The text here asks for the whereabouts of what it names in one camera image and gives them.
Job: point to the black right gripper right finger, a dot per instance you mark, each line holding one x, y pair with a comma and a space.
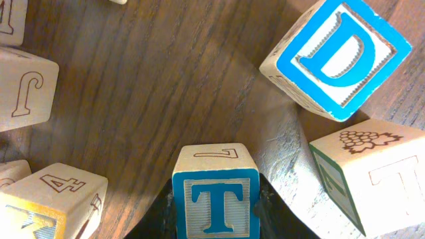
277, 221

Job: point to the blue 2 block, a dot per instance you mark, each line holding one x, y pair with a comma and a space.
28, 84

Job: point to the blue L block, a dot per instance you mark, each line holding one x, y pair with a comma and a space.
13, 15

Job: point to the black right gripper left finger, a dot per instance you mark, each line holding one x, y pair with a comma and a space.
159, 222

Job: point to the blue T block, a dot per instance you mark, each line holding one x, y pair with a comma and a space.
215, 188

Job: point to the plain white block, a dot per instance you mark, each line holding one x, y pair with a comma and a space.
374, 172

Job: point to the green Z block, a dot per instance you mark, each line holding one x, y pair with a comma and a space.
13, 171

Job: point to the blue D block lower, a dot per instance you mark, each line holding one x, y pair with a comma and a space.
334, 57

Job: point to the yellow block under Z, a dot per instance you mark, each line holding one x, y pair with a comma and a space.
58, 201

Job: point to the red I block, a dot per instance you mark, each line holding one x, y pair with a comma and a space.
121, 2

